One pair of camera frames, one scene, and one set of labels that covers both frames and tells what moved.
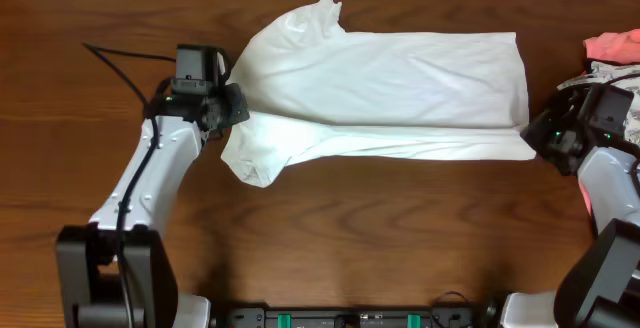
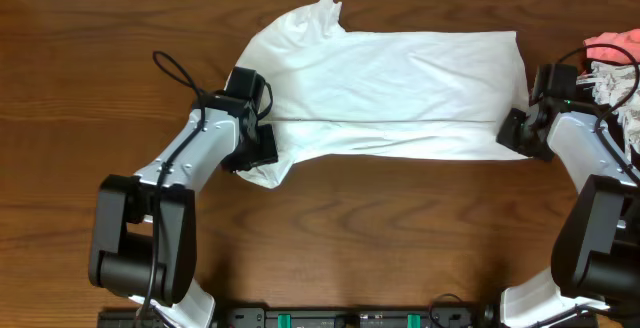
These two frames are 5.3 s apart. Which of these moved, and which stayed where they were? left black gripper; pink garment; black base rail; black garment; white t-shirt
Moved: left black gripper; black garment
Stayed: pink garment; white t-shirt; black base rail
